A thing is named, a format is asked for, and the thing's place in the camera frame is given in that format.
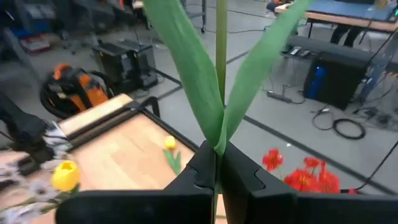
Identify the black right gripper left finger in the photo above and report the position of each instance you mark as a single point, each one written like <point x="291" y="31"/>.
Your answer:
<point x="140" y="208"/>

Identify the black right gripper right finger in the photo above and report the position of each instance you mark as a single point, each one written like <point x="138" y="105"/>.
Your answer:
<point x="295" y="210"/>

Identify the red artificial blossom bunch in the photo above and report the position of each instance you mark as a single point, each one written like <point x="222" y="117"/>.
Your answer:
<point x="298" y="182"/>

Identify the white artificial flower bunch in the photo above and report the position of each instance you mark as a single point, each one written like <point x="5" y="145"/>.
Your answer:
<point x="38" y="188"/>

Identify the yellow artificial tulip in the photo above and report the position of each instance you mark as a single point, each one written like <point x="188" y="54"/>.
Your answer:
<point x="170" y="143"/>
<point x="65" y="175"/>

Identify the red artificial tulip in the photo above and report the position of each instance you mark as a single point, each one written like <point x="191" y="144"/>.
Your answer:
<point x="199" y="77"/>

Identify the orange black vacuum cleaner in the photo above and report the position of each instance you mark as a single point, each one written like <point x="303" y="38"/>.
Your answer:
<point x="74" y="90"/>

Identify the black computer case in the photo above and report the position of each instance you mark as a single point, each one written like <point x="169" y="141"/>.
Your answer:
<point x="144" y="62"/>
<point x="112" y="67"/>

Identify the black power strip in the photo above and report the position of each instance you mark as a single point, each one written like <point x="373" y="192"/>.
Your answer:
<point x="280" y="97"/>

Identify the black computer with blue light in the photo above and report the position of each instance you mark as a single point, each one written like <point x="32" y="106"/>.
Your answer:
<point x="339" y="81"/>

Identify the dark grey bench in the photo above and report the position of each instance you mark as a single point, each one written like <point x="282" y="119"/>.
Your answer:
<point x="326" y="46"/>

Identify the person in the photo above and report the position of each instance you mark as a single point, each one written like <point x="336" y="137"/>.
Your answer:
<point x="339" y="34"/>

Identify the blue topped table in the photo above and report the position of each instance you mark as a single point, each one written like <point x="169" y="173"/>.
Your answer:
<point x="342" y="9"/>

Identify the black aluminium table frame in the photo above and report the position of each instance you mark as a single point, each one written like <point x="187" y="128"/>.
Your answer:
<point x="183" y="138"/>

